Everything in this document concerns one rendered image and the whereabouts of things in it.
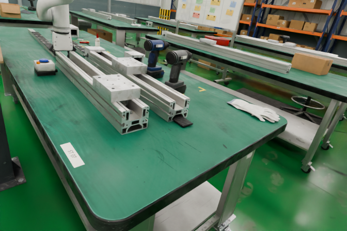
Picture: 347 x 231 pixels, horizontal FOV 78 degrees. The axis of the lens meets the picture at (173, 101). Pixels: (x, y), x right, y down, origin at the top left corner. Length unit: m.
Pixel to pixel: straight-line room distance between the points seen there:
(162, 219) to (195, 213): 0.18
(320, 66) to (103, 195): 2.31
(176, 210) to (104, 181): 0.74
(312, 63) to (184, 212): 1.91
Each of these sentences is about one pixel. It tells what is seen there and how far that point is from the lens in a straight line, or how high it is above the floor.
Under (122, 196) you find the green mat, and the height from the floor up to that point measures 0.78.
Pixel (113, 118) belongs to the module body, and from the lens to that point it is 0.74.
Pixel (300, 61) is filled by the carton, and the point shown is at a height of 0.87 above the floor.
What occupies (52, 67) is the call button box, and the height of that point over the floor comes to 0.82.
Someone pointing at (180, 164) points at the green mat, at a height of 0.78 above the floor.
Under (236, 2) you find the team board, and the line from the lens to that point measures 3.92.
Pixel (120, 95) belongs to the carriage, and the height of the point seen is 0.89.
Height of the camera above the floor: 1.17
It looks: 23 degrees down
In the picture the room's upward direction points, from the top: 9 degrees clockwise
